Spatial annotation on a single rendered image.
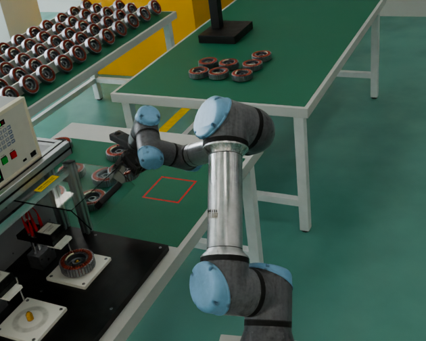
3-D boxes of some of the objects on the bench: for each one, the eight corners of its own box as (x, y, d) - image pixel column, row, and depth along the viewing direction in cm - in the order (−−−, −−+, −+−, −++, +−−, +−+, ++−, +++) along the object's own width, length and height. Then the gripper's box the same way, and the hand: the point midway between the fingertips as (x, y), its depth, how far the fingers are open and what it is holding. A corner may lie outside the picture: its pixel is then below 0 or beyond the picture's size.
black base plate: (169, 249, 204) (168, 244, 203) (51, 401, 156) (49, 395, 155) (57, 228, 224) (55, 222, 223) (-80, 356, 175) (-83, 350, 174)
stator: (138, 152, 267) (136, 145, 265) (121, 164, 259) (119, 157, 257) (118, 148, 273) (117, 141, 271) (101, 160, 265) (99, 152, 263)
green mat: (245, 158, 252) (245, 158, 251) (177, 247, 205) (177, 247, 205) (61, 137, 290) (61, 137, 290) (-31, 208, 244) (-31, 207, 244)
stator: (103, 260, 198) (101, 251, 196) (80, 282, 190) (78, 273, 188) (76, 253, 203) (74, 243, 202) (53, 273, 195) (51, 264, 193)
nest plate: (67, 310, 182) (66, 306, 181) (35, 346, 170) (34, 343, 169) (28, 300, 188) (26, 296, 187) (-6, 334, 176) (-7, 331, 176)
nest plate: (111, 260, 200) (111, 257, 199) (85, 289, 189) (84, 287, 188) (74, 252, 206) (73, 249, 206) (46, 280, 195) (45, 277, 194)
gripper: (127, 165, 195) (115, 199, 210) (169, 141, 206) (155, 175, 221) (110, 146, 197) (100, 181, 212) (153, 124, 208) (140, 158, 223)
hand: (123, 172), depth 217 cm, fingers closed on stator, 13 cm apart
